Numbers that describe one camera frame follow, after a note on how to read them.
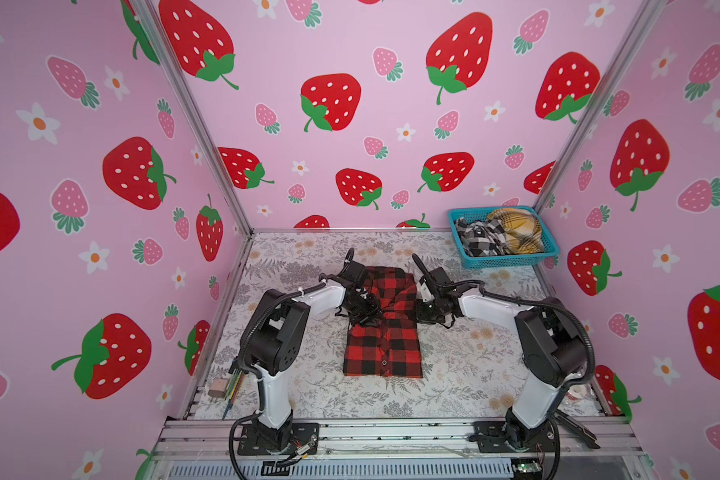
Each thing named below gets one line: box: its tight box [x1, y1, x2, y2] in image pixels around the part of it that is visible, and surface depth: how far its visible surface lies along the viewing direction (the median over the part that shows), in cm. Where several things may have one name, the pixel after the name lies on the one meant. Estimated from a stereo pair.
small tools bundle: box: [208, 369, 246, 421], surface depth 82 cm
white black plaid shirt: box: [455, 217, 510, 257], surface depth 109 cm
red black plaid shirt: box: [343, 267, 423, 377], surface depth 89 cm
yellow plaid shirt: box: [487, 208, 545, 255], surface depth 110 cm
